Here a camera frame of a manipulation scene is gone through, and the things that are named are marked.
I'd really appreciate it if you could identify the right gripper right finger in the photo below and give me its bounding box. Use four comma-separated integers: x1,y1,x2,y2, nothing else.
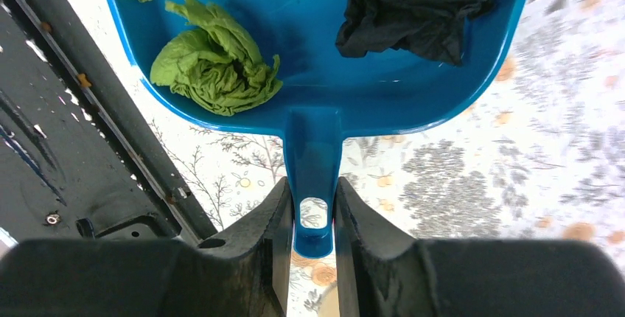
334,178,624,316

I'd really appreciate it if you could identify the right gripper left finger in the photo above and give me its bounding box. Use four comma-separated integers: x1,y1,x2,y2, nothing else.
1,178,293,316

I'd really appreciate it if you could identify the blue dustpan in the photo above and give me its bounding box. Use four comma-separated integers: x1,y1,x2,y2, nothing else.
105,0,540,260

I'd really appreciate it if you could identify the green paper scrap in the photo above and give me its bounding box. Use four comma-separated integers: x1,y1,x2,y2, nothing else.
137,0,283,116

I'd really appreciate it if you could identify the floral tablecloth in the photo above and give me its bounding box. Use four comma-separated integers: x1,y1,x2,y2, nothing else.
43,0,625,317

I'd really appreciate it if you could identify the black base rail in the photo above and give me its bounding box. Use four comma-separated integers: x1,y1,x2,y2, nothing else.
1,0,217,244

